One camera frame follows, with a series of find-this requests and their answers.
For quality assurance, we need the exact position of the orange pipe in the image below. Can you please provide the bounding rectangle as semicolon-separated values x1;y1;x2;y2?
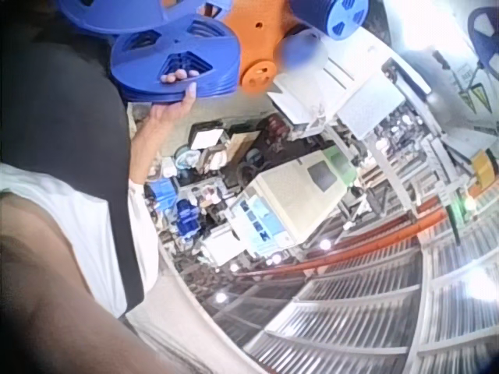
232;205;450;278

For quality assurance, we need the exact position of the person's right hand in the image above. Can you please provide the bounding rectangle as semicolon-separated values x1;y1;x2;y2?
149;69;200;126

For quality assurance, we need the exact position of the beige machine with green panel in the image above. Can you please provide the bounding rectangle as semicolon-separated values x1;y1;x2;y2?
228;145;359;255

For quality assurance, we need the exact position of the blue reel with light hub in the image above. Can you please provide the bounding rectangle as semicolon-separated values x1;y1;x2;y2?
307;0;370;41

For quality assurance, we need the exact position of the stack of blue tape reels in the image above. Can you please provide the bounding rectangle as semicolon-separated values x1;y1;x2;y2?
109;13;242;104

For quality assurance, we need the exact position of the white machine housing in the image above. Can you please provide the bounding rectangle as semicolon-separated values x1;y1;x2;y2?
267;27;432;142

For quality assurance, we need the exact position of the orange plastic reel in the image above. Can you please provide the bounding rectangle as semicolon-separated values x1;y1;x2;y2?
212;0;315;94

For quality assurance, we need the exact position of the yellow triangle warning sign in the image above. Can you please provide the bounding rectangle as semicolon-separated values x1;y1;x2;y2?
458;82;493;115

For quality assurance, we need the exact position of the yellow box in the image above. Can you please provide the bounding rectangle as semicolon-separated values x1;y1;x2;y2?
469;149;495;187

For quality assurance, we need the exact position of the blue plastic box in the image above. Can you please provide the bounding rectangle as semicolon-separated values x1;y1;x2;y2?
149;179;179;204

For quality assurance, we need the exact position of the blue electric motor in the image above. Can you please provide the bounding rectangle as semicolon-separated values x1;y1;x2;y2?
174;198;196;235

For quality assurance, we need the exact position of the blue reel poster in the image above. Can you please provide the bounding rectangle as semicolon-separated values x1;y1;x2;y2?
465;5;499;72

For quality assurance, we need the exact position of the large blue tape reel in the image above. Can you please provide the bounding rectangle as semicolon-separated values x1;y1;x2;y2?
57;0;173;36

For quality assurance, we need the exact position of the cluttered workbench with tools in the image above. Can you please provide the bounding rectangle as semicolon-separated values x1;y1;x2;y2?
143;115;274;270

